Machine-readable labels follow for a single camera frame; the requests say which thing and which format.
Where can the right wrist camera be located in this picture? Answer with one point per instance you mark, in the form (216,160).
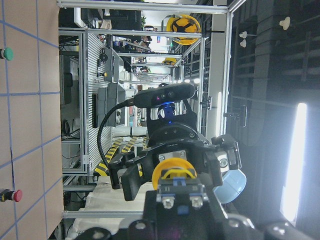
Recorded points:
(163,94)

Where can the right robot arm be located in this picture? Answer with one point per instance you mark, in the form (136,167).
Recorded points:
(234,181)

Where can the yellow hard hat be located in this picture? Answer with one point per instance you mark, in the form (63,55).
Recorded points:
(183,24)

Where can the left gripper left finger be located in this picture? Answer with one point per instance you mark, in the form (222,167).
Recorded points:
(164,222)

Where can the green push button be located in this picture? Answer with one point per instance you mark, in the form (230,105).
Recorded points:
(6,54)

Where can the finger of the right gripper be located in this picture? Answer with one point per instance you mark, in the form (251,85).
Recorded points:
(222,155)

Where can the yellow push button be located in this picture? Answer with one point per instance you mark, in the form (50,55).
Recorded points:
(177,185)

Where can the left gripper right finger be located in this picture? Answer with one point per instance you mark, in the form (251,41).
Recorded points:
(204,204)

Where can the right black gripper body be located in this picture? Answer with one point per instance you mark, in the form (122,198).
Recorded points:
(175,150)

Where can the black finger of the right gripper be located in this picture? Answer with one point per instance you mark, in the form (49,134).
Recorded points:
(123,176)

